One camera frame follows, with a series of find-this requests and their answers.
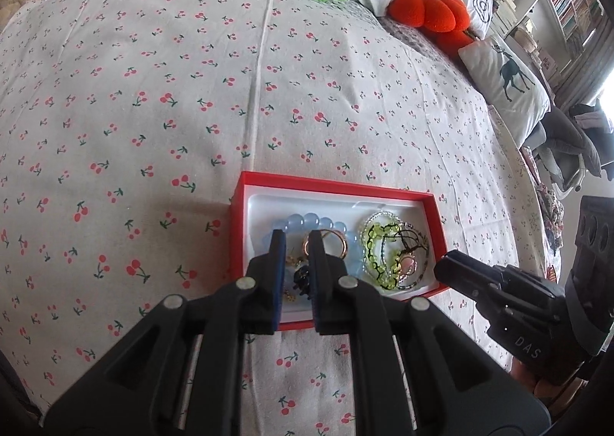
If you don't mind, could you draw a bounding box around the green bead bracelet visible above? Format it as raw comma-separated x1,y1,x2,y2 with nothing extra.
361,220,409,292

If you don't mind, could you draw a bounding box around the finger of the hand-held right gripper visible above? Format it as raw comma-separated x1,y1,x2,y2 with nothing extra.
434,251,571,362

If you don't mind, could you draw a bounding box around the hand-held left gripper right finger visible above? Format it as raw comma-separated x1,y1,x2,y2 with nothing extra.
308,230,552,436

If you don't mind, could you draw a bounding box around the cherry print bedsheet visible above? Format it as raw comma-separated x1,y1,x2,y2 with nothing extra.
0,0,552,436

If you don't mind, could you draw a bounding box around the black bead ornament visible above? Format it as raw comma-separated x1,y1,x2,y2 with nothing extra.
290,267,314,299

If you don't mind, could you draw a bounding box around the person's right hand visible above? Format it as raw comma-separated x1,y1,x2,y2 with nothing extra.
509,360,591,414

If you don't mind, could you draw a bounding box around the gold ring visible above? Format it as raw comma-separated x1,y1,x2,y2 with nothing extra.
301,228,352,261

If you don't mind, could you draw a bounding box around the grey chair with clothes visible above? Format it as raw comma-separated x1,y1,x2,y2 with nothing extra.
522,103,614,193

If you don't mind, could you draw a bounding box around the deer print pillow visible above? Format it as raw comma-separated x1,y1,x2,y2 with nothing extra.
457,36,552,150

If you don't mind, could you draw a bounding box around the wicker basket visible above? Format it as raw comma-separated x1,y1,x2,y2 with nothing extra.
512,28,539,52

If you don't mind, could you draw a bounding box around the silver bead bracelet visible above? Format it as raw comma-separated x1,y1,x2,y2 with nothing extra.
365,211,424,247

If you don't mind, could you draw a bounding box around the red tomato plush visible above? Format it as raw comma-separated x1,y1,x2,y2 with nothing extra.
386,0,477,48

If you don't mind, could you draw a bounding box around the bookshelf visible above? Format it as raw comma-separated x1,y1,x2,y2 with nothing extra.
541,0,606,56

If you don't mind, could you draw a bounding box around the red jewelry box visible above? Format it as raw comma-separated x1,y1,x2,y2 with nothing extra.
229,171,452,332

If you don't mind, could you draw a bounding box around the blue bead bracelet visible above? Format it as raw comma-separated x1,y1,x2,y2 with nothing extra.
261,213,368,294

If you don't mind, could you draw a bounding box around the stack of books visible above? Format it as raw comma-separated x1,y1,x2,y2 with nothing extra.
491,0,520,40

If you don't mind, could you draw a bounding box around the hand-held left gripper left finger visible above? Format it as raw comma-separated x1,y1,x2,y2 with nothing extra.
45,229,285,436

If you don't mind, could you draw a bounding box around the dark bead bracelet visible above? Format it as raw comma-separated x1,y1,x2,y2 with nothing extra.
379,222,431,294

